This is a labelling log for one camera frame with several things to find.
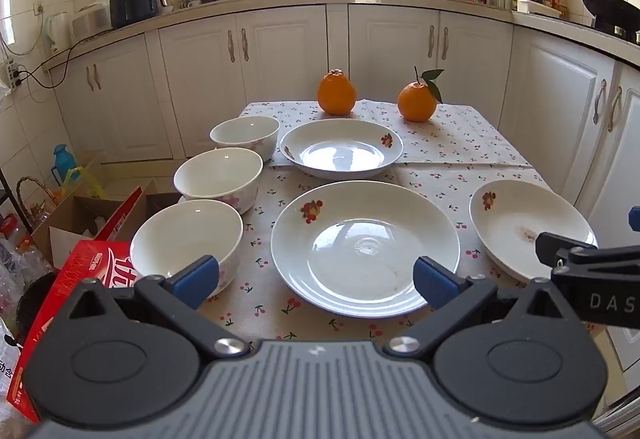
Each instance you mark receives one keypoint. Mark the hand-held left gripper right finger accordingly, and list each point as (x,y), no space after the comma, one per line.
(435,284)

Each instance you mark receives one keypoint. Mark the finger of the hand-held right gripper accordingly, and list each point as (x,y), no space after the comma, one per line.
(635,219)
(552,249)

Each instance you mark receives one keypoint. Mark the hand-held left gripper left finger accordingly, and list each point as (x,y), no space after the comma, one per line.
(197,276)

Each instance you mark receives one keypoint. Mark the white bowl pink floral print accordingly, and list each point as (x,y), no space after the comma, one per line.
(245,131)
(220,174)
(185,234)

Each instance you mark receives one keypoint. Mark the white plate fruit print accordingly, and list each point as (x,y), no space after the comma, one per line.
(510,224)
(340,149)
(365,244)

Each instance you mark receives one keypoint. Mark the red carton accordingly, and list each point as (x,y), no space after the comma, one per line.
(85,269)

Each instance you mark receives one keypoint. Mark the brown cardboard box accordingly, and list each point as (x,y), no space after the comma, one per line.
(75,219)

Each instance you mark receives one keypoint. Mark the yellow green bag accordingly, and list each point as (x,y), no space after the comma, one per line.
(87,181)

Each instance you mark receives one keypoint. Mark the dark round bin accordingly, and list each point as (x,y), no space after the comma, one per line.
(35,304)

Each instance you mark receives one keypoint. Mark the blue thermos jug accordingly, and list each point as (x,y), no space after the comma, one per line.
(64,164)

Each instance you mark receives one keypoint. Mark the orange with green leaf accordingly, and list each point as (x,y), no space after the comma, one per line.
(417,101)

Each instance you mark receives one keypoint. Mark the crumpled plastic bag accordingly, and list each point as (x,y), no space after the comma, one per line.
(15,259)

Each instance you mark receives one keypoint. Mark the black gas stove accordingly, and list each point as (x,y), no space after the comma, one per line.
(620,31)

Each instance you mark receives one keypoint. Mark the wicker basket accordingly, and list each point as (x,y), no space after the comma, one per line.
(25,186)

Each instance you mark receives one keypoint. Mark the orange without leaf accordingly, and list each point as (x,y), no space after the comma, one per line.
(336,94)

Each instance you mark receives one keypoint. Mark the white plastic tray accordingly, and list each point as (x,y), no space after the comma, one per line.
(537,8)

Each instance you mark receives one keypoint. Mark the white power strip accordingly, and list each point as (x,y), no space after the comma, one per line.
(12,74)

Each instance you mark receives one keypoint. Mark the white rice cooker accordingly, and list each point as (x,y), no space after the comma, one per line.
(90,19)

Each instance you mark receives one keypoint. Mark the white electric kettle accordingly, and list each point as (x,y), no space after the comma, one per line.
(57,31)

